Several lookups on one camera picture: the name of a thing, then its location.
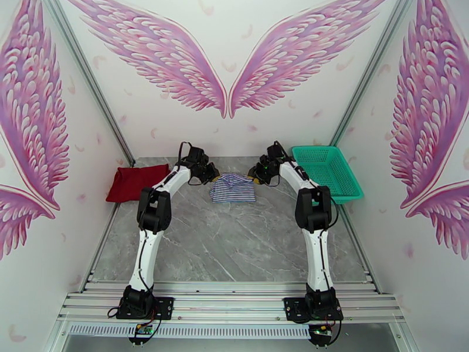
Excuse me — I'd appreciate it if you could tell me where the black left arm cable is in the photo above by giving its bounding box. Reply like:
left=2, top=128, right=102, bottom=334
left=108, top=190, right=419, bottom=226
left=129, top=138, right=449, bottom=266
left=177, top=141, right=195, bottom=169

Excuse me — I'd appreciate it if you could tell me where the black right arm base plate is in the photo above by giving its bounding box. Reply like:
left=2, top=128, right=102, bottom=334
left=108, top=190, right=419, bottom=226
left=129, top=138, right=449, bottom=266
left=284, top=296, right=345, bottom=323

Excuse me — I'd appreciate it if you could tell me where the aluminium rail frame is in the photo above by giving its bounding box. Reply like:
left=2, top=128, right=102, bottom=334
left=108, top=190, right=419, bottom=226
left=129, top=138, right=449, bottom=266
left=56, top=281, right=406, bottom=324

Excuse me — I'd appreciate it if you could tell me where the white perforated cable tray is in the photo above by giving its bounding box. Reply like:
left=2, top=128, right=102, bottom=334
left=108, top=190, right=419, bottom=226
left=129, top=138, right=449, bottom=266
left=67, top=324, right=312, bottom=339

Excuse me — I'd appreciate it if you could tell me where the aluminium corner post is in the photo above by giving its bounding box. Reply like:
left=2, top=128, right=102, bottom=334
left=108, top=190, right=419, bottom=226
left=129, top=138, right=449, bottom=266
left=329, top=0, right=419, bottom=147
left=40, top=0, right=135, bottom=165

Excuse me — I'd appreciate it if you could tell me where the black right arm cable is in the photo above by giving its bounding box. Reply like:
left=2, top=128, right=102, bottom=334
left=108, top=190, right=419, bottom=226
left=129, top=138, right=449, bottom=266
left=273, top=140, right=332, bottom=201

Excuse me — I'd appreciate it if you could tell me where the blue white striped garment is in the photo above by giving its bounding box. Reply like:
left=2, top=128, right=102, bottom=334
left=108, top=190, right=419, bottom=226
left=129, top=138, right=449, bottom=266
left=209, top=172, right=257, bottom=204

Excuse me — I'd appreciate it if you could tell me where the teal plastic basket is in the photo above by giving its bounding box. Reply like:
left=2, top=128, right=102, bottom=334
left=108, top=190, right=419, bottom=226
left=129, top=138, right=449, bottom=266
left=291, top=145, right=365, bottom=205

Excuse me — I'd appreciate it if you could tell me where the red garment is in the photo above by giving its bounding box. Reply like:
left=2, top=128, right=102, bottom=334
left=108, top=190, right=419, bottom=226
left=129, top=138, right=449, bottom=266
left=105, top=164, right=172, bottom=203

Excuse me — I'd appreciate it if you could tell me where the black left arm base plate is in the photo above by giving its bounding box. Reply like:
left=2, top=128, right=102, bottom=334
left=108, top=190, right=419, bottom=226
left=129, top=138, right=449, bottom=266
left=116, top=296, right=175, bottom=320

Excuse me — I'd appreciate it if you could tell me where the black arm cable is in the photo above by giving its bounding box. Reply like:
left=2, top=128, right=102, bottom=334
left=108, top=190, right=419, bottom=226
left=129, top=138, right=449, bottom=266
left=177, top=141, right=195, bottom=169
left=273, top=140, right=332, bottom=201

